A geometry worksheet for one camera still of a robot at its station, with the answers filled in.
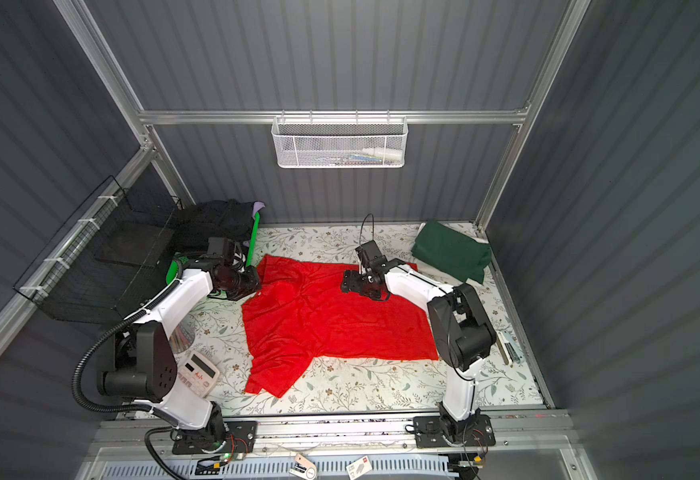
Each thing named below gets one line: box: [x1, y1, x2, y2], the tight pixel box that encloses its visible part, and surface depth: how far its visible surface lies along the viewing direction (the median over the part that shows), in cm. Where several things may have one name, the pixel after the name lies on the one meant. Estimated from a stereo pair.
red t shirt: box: [241, 256, 440, 399], surface depth 93 cm
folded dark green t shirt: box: [411, 220, 493, 284], surface depth 107 cm
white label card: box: [346, 455, 372, 480], surface depth 70 cm
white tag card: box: [289, 453, 317, 480], surface depth 69 cm
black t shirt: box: [172, 199, 254, 254], surface depth 111 cm
